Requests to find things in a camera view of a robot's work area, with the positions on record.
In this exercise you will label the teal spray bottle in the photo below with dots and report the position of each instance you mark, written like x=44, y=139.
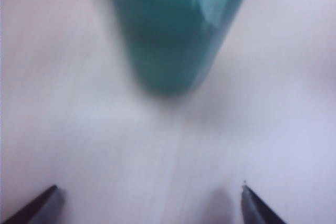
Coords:
x=168, y=37

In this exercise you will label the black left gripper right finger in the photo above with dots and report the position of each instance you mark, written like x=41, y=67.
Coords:
x=258, y=211

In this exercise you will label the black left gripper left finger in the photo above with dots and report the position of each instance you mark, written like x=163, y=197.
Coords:
x=39, y=208

